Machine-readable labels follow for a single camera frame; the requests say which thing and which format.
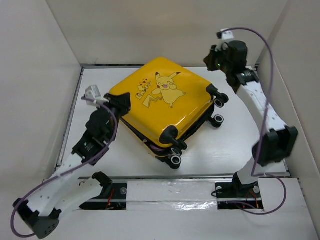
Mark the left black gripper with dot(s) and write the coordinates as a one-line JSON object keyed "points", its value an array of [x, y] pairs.
{"points": [[122, 102]]}

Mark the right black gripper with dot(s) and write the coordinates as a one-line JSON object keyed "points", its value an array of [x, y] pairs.
{"points": [[209, 58]]}

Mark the yellow hard-shell suitcase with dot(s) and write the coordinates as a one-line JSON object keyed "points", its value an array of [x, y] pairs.
{"points": [[169, 103]]}

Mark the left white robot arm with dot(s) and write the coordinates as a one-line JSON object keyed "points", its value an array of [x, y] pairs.
{"points": [[40, 211]]}

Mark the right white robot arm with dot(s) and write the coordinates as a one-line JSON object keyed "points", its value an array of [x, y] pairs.
{"points": [[277, 139]]}

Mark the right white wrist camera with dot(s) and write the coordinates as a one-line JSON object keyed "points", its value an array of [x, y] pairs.
{"points": [[224, 36]]}

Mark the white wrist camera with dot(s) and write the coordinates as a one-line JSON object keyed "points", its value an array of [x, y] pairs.
{"points": [[93, 96], [224, 36]]}

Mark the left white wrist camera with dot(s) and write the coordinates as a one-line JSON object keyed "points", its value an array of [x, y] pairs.
{"points": [[93, 96]]}

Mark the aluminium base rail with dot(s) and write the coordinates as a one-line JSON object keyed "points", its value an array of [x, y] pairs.
{"points": [[185, 195]]}

